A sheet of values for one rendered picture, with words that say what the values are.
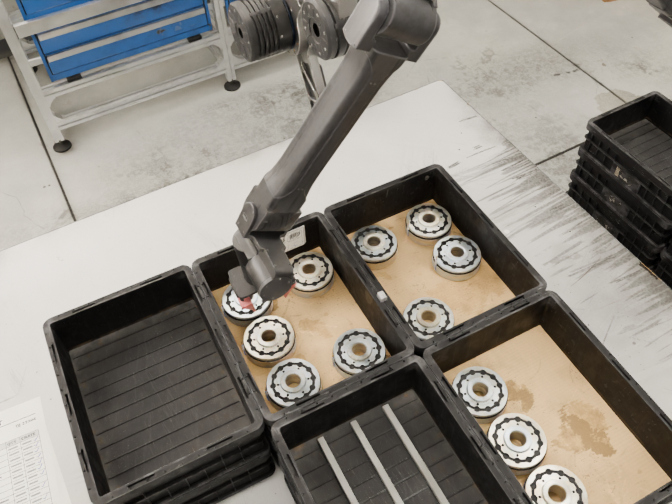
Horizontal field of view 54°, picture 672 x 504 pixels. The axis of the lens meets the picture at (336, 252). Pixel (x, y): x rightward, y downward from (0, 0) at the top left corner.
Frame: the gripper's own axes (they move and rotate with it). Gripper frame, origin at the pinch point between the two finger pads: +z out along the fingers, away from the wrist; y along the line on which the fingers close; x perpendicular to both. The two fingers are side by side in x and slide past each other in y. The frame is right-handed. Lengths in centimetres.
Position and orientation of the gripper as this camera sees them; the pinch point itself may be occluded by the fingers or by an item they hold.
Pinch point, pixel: (268, 299)
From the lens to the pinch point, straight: 126.2
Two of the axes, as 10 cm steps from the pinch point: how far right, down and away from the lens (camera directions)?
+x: -4.4, -7.1, 5.5
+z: 0.8, 5.8, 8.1
